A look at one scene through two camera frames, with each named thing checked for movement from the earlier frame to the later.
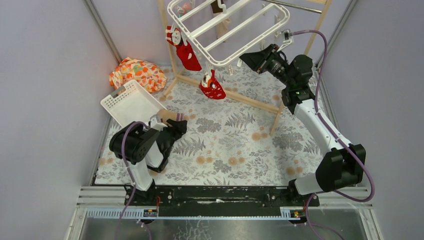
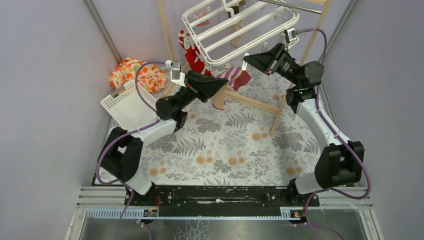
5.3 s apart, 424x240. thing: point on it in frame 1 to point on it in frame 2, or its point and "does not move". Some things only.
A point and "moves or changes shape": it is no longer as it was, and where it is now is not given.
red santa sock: (185, 53) moves or changes shape
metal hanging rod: (296, 7) does not move
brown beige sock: (222, 28) to (236, 42)
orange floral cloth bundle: (148, 75) does not move
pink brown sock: (165, 114) moves or changes shape
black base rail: (219, 201) does not move
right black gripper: (260, 61) does not move
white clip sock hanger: (221, 29) moves or changes shape
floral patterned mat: (220, 126) does not move
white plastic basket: (133, 102) does not move
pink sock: (186, 7) to (206, 22)
